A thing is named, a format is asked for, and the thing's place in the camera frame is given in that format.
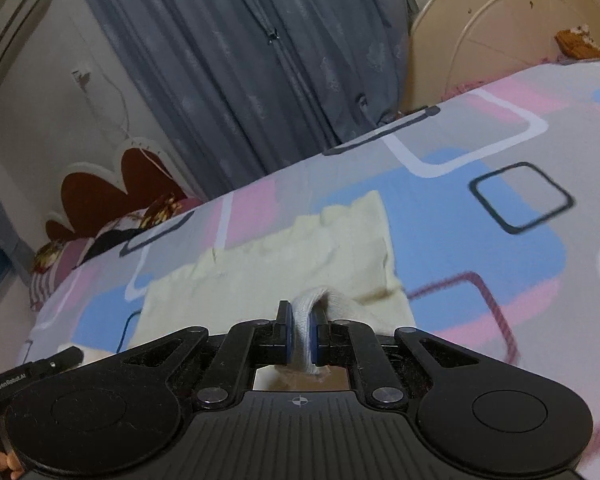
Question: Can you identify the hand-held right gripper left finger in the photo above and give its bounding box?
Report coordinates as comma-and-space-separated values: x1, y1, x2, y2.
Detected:
114, 300, 297, 408

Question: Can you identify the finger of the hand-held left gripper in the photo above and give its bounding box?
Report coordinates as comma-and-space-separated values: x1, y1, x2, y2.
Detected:
52, 345, 85, 372

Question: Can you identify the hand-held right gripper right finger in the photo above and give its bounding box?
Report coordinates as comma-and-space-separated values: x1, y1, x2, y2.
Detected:
314, 305, 486, 408

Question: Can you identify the cream knit sweater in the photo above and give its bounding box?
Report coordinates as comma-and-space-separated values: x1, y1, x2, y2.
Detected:
60, 191, 417, 377

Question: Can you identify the striped pink pillow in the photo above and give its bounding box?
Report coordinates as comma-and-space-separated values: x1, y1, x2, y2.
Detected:
29, 237, 97, 312

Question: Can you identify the yellow floral cloth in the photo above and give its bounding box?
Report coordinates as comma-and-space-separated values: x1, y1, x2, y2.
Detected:
33, 239, 72, 275

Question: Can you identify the dark floral pillow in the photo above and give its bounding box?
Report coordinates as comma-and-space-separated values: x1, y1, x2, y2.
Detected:
77, 192, 204, 267

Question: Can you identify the red heart-shaped headboard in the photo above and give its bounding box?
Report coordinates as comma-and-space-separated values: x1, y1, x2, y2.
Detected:
44, 136, 207, 247

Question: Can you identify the patterned grey bed cover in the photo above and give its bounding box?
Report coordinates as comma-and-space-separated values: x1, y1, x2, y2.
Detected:
20, 57, 600, 480

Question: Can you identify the blue-grey curtain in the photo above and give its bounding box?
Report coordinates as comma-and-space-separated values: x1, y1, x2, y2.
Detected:
67, 0, 412, 202

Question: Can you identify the white air conditioner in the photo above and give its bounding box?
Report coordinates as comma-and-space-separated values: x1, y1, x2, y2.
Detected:
0, 0, 57, 97

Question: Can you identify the cream arched headboard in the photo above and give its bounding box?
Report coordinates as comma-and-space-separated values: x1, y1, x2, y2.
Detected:
400, 0, 600, 114

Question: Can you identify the orange floral cloth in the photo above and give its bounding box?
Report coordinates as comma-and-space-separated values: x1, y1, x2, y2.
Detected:
553, 23, 600, 61

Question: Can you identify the white wall plug with cable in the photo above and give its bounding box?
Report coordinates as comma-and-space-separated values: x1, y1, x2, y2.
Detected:
71, 59, 175, 182

